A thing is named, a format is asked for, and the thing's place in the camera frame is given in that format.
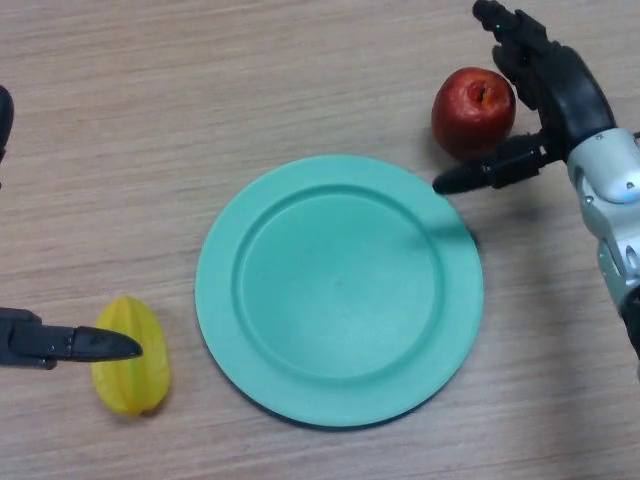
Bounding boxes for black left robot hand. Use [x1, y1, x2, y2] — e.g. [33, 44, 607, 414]
[0, 85, 145, 371]

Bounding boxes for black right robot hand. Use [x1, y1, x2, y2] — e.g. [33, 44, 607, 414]
[431, 0, 618, 195]

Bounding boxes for red apple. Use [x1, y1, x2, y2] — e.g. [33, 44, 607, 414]
[431, 67, 517, 161]

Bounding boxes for green round plate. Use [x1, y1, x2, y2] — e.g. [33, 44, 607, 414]
[193, 154, 486, 430]

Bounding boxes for yellow starfruit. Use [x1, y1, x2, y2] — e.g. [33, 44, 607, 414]
[91, 295, 174, 418]

